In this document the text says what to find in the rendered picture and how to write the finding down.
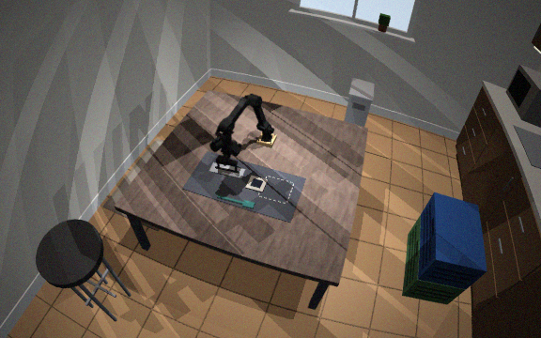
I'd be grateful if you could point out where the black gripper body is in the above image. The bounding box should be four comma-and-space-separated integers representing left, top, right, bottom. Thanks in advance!
216, 140, 237, 165

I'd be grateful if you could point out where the cream square tile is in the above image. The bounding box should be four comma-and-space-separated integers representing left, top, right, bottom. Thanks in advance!
245, 176, 268, 192

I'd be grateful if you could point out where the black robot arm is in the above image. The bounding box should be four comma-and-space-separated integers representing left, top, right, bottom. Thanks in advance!
209, 94, 274, 157

